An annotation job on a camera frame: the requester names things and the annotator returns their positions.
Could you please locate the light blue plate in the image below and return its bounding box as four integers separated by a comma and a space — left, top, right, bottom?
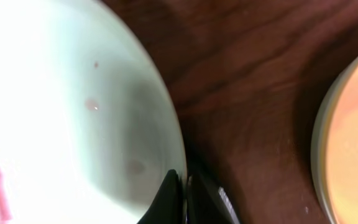
0, 0, 187, 223
311, 57, 358, 223

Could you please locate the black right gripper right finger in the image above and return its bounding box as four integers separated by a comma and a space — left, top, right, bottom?
187, 170, 241, 224

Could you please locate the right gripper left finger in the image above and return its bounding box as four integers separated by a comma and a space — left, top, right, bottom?
138, 169, 183, 224

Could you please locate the yellow plate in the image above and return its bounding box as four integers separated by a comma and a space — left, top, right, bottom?
326, 66, 358, 224

